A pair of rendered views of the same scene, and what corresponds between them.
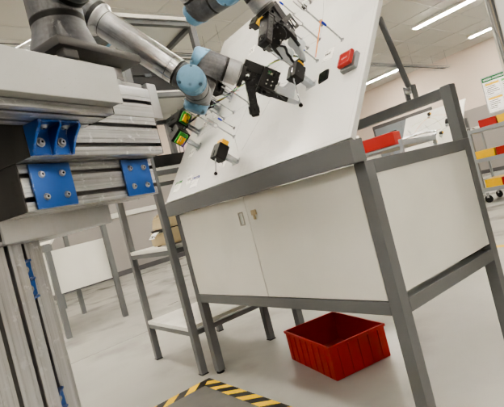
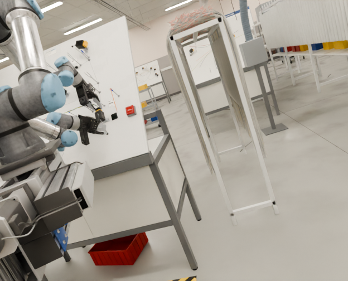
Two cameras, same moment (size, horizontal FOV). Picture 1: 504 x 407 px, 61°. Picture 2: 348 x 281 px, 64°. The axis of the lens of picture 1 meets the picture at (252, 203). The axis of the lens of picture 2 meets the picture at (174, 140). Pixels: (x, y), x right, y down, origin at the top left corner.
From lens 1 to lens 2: 76 cm
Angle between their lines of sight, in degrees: 42
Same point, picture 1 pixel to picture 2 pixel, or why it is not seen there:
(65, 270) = not seen: outside the picture
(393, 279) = (173, 209)
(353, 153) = (150, 159)
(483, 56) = not seen: hidden behind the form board
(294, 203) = (111, 185)
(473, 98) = not seen: hidden behind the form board
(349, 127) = (145, 147)
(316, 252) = (127, 207)
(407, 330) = (180, 229)
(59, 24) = (26, 135)
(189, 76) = (70, 137)
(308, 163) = (123, 165)
